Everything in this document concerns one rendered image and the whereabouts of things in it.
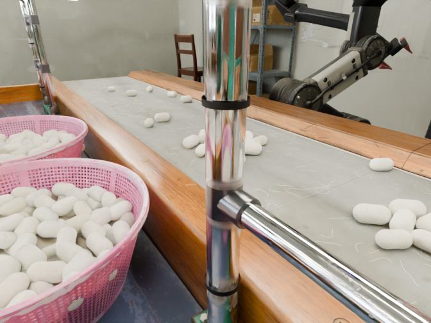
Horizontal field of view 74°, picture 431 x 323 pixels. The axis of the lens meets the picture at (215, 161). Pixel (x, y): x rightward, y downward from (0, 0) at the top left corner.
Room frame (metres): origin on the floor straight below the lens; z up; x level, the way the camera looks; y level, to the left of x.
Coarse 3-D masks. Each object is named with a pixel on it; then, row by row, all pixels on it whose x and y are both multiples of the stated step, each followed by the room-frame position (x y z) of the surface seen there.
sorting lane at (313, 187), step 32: (96, 96) 0.94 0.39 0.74; (128, 96) 0.94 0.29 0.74; (160, 96) 0.94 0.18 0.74; (128, 128) 0.60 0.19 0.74; (160, 128) 0.60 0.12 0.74; (192, 128) 0.60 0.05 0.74; (256, 128) 0.60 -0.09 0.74; (192, 160) 0.43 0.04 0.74; (256, 160) 0.43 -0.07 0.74; (288, 160) 0.43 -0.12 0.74; (320, 160) 0.43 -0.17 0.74; (352, 160) 0.43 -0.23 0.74; (256, 192) 0.33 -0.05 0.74; (288, 192) 0.33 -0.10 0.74; (320, 192) 0.33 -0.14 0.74; (352, 192) 0.33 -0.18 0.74; (384, 192) 0.33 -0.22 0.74; (416, 192) 0.33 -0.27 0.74; (320, 224) 0.26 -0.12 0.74; (352, 224) 0.26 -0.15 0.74; (384, 224) 0.26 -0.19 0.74; (352, 256) 0.21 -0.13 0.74; (384, 256) 0.21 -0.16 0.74; (416, 256) 0.21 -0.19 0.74; (416, 288) 0.17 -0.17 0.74
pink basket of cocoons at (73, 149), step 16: (0, 128) 0.56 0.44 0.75; (16, 128) 0.58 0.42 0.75; (48, 128) 0.59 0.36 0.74; (80, 128) 0.55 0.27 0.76; (64, 144) 0.42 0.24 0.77; (80, 144) 0.48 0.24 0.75; (16, 160) 0.37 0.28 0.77; (32, 160) 0.38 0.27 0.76; (0, 176) 0.36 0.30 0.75; (16, 176) 0.37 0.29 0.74; (0, 192) 0.36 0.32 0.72
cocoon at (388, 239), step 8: (384, 232) 0.22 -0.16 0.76; (392, 232) 0.22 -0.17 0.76; (400, 232) 0.22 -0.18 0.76; (408, 232) 0.22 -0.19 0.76; (376, 240) 0.22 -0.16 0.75; (384, 240) 0.22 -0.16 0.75; (392, 240) 0.22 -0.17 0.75; (400, 240) 0.22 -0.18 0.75; (408, 240) 0.22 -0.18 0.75; (384, 248) 0.22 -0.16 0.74; (392, 248) 0.22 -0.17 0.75; (400, 248) 0.22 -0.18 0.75
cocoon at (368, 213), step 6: (360, 204) 0.27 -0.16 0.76; (366, 204) 0.27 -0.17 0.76; (372, 204) 0.27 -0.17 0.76; (354, 210) 0.27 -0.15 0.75; (360, 210) 0.26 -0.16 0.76; (366, 210) 0.26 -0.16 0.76; (372, 210) 0.26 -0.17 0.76; (378, 210) 0.26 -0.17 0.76; (384, 210) 0.26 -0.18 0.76; (354, 216) 0.26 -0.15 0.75; (360, 216) 0.26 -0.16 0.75; (366, 216) 0.26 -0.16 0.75; (372, 216) 0.26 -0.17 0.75; (378, 216) 0.25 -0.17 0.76; (384, 216) 0.25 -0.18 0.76; (390, 216) 0.25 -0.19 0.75; (366, 222) 0.26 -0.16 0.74; (372, 222) 0.26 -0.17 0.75; (378, 222) 0.25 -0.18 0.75; (384, 222) 0.25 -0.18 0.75
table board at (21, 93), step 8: (0, 88) 1.11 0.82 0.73; (8, 88) 1.13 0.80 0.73; (16, 88) 1.14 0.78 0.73; (24, 88) 1.16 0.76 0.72; (32, 88) 1.17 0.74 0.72; (0, 96) 1.11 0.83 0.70; (8, 96) 1.12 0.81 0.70; (16, 96) 1.14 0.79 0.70; (24, 96) 1.15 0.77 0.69; (32, 96) 1.17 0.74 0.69; (40, 96) 1.18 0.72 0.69
